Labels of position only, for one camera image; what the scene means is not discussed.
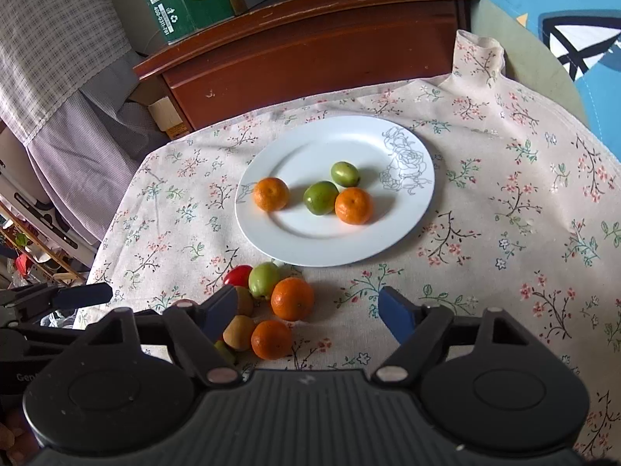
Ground small green jujube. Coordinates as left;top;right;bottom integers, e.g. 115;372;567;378
248;262;281;300
331;161;361;187

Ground white device on floor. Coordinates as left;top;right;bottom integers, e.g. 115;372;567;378
1;123;96;267

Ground floral tablecloth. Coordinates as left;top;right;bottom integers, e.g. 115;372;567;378
90;32;620;459

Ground small orange mandarin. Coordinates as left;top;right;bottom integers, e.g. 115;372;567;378
335;187;374;225
253;177;290;212

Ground large orange mandarin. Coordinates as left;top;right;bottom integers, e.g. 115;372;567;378
250;320;294;361

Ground white plate with rose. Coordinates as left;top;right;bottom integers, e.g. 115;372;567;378
235;116;435;267

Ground oval green jujube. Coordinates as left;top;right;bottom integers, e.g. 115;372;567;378
214;340;237;365

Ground small green jujube top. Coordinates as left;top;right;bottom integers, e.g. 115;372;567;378
248;262;281;300

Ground red cherry tomato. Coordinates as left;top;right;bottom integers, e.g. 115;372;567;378
223;265;253;288

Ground plaid purple cloth cover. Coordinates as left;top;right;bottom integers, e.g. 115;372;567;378
1;0;167;244

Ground blue shark plush pillow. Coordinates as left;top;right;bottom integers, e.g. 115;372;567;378
491;0;620;155

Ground cardboard box on floor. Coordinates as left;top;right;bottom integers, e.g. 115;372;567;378
128;77;192;140

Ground dark wooden cabinet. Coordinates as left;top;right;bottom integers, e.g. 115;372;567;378
135;0;477;130

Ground round green jujube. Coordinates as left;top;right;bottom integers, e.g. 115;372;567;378
303;181;339;216

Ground person left hand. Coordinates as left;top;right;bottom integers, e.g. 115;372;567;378
1;409;40;465

